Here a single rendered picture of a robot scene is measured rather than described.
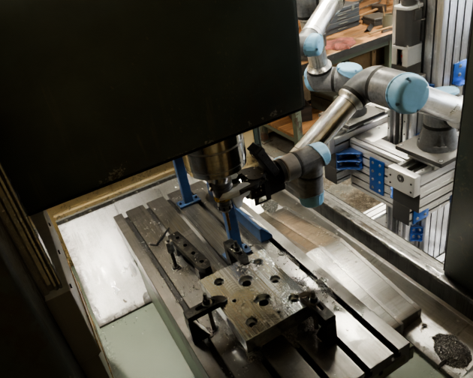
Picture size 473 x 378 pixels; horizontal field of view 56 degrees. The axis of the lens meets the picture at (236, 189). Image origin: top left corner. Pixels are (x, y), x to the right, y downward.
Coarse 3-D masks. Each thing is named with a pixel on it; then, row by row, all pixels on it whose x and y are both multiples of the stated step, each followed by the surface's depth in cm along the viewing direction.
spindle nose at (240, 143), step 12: (216, 144) 103; (228, 144) 104; (240, 144) 108; (192, 156) 106; (204, 156) 105; (216, 156) 105; (228, 156) 106; (240, 156) 109; (192, 168) 108; (204, 168) 106; (216, 168) 106; (228, 168) 107; (240, 168) 110; (204, 180) 109
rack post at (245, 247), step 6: (234, 210) 151; (234, 216) 152; (234, 222) 154; (234, 228) 155; (228, 234) 156; (234, 234) 156; (240, 240) 158; (240, 246) 159; (246, 246) 162; (246, 252) 161
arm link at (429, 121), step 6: (444, 90) 165; (450, 90) 163; (456, 90) 162; (456, 96) 161; (426, 120) 170; (432, 120) 168; (438, 120) 166; (432, 126) 169; (438, 126) 168; (444, 126) 167
